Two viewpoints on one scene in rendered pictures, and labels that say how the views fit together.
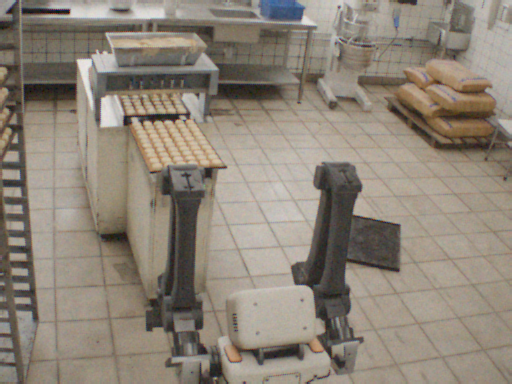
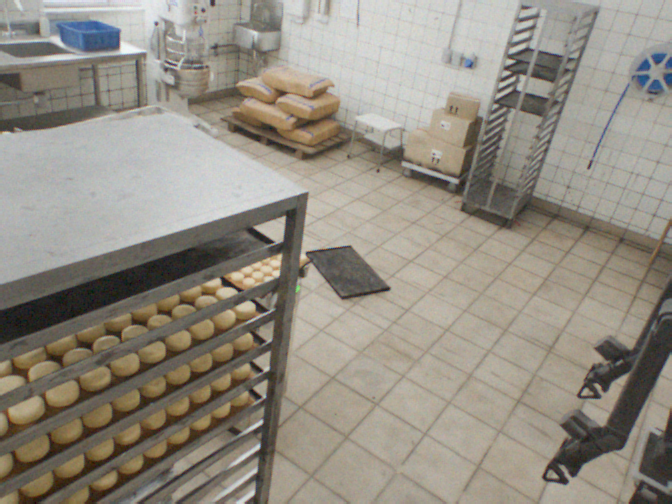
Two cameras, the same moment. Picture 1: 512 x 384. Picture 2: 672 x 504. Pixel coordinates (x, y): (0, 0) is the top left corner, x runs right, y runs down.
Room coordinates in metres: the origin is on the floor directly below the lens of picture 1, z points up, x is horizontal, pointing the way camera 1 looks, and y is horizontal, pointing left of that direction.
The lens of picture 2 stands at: (1.03, 1.56, 2.32)
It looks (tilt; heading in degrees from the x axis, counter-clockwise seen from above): 30 degrees down; 318
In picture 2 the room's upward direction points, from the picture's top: 10 degrees clockwise
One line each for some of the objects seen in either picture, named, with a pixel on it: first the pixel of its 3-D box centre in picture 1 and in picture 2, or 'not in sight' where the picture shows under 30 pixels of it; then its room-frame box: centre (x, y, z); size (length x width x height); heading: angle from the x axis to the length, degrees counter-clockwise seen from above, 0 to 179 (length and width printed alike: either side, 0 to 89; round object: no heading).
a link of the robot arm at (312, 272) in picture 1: (323, 230); (666, 306); (1.56, -0.23, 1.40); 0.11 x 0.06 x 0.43; 109
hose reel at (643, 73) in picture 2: not in sight; (637, 114); (3.39, -3.51, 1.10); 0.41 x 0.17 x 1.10; 19
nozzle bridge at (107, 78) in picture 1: (152, 88); not in sight; (3.57, 0.66, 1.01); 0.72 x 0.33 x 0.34; 113
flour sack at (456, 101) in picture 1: (462, 97); (310, 102); (5.99, -2.04, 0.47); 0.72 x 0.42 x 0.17; 114
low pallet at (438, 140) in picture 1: (440, 122); (286, 132); (6.26, -1.96, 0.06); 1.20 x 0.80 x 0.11; 21
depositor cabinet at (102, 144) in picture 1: (135, 142); not in sight; (4.00, 0.85, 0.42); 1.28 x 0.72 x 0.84; 23
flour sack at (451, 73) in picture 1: (456, 76); (296, 81); (6.22, -2.00, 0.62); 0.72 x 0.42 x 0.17; 25
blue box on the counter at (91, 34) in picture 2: (282, 9); (90, 34); (6.57, -0.10, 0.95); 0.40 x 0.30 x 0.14; 112
